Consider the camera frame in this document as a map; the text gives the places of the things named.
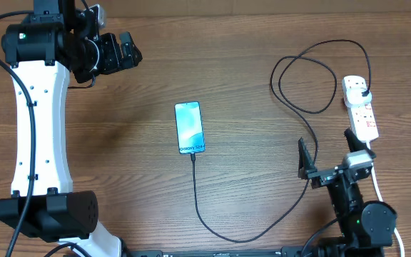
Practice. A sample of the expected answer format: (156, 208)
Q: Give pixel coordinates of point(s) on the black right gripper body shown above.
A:
(322, 178)

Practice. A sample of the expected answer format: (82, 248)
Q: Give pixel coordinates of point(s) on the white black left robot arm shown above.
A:
(57, 42)

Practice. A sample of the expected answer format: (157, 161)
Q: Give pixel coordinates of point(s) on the Samsung Galaxy smartphone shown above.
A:
(189, 128)

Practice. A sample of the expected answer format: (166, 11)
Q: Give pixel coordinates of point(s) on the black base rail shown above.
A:
(287, 251)

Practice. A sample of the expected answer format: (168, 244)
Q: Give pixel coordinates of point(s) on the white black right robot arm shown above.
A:
(360, 228)

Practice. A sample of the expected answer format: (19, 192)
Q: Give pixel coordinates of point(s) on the white power strip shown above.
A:
(362, 118)

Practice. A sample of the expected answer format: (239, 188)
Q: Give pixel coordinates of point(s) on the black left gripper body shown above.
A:
(110, 60)

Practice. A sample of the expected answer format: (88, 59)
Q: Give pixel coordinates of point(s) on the white charger plug adapter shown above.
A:
(356, 97)

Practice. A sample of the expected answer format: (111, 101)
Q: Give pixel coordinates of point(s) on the cardboard wall panel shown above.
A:
(149, 8)

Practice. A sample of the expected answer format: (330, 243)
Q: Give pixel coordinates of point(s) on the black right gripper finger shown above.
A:
(306, 164)
(354, 144)

